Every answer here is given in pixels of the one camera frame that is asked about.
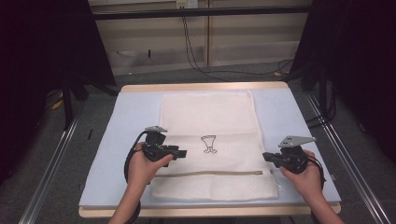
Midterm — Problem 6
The wooden table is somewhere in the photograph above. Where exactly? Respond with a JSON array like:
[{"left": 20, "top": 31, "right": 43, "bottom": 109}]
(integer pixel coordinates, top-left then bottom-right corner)
[{"left": 78, "top": 81, "right": 342, "bottom": 218}]

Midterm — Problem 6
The right hand-held gripper black cable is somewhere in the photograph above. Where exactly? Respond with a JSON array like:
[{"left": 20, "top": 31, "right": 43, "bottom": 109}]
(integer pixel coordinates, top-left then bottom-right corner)
[{"left": 306, "top": 154, "right": 327, "bottom": 191}]

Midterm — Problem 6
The white wall socket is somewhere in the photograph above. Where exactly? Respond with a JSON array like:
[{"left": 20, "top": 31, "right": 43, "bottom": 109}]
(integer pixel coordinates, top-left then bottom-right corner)
[{"left": 176, "top": 0, "right": 199, "bottom": 9}]

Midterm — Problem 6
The long black floor cable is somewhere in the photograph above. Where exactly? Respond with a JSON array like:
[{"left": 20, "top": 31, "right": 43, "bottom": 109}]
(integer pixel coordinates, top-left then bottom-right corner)
[{"left": 181, "top": 15, "right": 294, "bottom": 83}]

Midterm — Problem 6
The person's left hand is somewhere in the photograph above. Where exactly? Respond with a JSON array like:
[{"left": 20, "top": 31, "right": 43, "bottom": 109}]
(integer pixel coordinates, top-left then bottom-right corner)
[{"left": 127, "top": 142, "right": 174, "bottom": 189}]

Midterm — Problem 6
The yellow tape strip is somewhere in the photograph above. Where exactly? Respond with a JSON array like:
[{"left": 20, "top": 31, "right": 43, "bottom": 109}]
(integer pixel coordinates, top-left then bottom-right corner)
[{"left": 50, "top": 98, "right": 65, "bottom": 111}]

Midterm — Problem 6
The person's right hand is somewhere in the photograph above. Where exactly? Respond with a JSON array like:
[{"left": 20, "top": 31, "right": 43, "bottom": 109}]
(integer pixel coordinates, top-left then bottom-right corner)
[{"left": 278, "top": 149, "right": 325, "bottom": 202}]

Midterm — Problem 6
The light blue table mat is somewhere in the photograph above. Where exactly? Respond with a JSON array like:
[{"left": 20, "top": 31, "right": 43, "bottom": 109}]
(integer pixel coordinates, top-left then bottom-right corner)
[{"left": 78, "top": 88, "right": 342, "bottom": 208}]

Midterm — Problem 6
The silver metal floor rail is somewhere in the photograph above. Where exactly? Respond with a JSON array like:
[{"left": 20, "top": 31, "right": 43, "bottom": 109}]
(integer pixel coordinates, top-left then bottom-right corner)
[
  {"left": 305, "top": 92, "right": 391, "bottom": 224},
  {"left": 18, "top": 115, "right": 80, "bottom": 224}
]

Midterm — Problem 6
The hand-held gripper black cable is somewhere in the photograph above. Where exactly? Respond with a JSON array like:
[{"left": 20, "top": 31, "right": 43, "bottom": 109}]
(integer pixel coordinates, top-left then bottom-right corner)
[
  {"left": 123, "top": 130, "right": 151, "bottom": 224},
  {"left": 306, "top": 154, "right": 327, "bottom": 191}
]

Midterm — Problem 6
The black metal stand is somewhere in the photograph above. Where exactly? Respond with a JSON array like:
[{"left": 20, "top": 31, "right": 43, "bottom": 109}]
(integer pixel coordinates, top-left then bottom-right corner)
[
  {"left": 60, "top": 76, "right": 120, "bottom": 131},
  {"left": 282, "top": 60, "right": 332, "bottom": 120}
]

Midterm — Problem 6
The left hand-held gripper black cable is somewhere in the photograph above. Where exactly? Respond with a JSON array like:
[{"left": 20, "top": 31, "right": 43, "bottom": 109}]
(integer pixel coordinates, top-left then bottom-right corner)
[{"left": 123, "top": 130, "right": 151, "bottom": 224}]

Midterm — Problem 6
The white mesh laundry bag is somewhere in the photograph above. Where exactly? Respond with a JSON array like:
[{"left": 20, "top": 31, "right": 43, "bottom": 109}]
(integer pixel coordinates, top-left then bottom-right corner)
[{"left": 150, "top": 90, "right": 280, "bottom": 202}]

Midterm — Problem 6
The bundle of black cables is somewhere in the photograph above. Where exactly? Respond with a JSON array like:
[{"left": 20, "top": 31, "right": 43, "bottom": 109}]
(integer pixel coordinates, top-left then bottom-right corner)
[{"left": 305, "top": 87, "right": 338, "bottom": 129}]

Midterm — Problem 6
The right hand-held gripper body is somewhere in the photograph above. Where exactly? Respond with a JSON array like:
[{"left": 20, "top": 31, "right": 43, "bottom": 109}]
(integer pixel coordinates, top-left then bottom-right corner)
[{"left": 277, "top": 135, "right": 317, "bottom": 175}]

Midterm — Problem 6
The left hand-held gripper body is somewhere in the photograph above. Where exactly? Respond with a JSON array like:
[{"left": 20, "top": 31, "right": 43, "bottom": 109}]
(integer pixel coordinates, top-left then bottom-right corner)
[{"left": 142, "top": 125, "right": 176, "bottom": 163}]

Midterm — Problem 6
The black curtain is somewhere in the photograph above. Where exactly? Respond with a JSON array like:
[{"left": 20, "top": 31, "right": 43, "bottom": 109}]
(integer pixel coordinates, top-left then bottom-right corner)
[
  {"left": 290, "top": 0, "right": 396, "bottom": 164},
  {"left": 0, "top": 0, "right": 117, "bottom": 186}
]

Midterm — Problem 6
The black horizontal bar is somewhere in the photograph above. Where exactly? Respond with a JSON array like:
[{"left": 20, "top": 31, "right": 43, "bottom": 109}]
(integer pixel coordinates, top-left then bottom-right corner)
[{"left": 92, "top": 5, "right": 313, "bottom": 21}]

